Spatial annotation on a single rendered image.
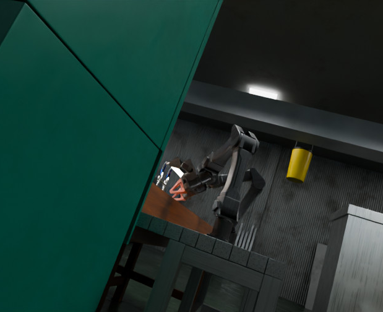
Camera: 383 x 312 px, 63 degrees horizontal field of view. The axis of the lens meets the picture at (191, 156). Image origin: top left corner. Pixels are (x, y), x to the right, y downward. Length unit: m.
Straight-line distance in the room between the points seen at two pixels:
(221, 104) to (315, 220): 4.99
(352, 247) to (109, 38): 4.92
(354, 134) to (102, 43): 5.65
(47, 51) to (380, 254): 5.16
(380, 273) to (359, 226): 0.66
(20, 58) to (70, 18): 0.10
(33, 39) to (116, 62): 0.18
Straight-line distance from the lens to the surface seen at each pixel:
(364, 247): 5.29
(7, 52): 0.44
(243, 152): 1.19
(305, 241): 9.58
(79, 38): 0.52
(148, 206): 1.00
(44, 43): 0.47
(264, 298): 0.83
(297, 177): 7.37
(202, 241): 0.83
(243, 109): 5.95
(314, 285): 9.23
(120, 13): 0.60
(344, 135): 5.98
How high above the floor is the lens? 0.65
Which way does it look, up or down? 14 degrees up
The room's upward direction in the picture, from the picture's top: 20 degrees clockwise
